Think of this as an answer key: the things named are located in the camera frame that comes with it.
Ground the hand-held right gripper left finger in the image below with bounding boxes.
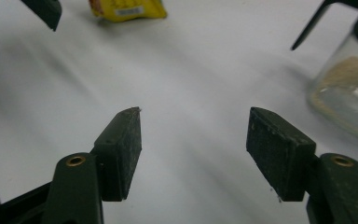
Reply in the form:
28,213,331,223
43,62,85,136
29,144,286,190
41,106,143,224

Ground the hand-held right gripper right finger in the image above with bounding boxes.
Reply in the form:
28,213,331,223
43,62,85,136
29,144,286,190
246,106,358,224

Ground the yellow green spout pouch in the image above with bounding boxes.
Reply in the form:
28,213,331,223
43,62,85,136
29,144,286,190
88,0,168,23

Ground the white paper sheet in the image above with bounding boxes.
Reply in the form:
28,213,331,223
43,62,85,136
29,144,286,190
0,0,358,224

